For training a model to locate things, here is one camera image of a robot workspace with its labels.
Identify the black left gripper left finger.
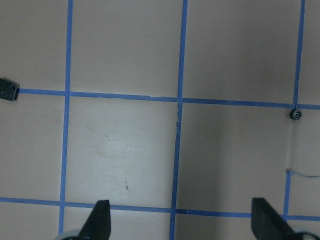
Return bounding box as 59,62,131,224
77,200,111,240

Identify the small black bearing gear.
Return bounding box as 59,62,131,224
289,109,302,121

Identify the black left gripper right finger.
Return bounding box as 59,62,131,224
251,197,300,240

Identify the black rectangular brake pad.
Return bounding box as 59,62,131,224
0,78,20,102

